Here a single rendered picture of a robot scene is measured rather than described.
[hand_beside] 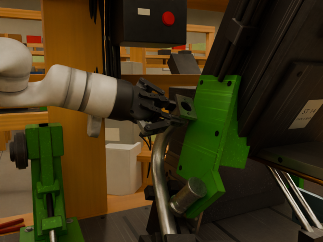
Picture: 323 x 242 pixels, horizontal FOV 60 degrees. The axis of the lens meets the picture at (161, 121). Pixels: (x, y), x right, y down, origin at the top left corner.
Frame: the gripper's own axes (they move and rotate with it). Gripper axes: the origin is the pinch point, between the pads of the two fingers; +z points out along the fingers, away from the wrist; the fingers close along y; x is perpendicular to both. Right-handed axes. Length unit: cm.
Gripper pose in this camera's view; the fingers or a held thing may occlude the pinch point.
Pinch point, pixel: (176, 113)
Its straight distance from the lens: 57.1
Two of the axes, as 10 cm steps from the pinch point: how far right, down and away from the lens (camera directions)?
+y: -1.2, -7.9, 5.9
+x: -4.6, 5.8, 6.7
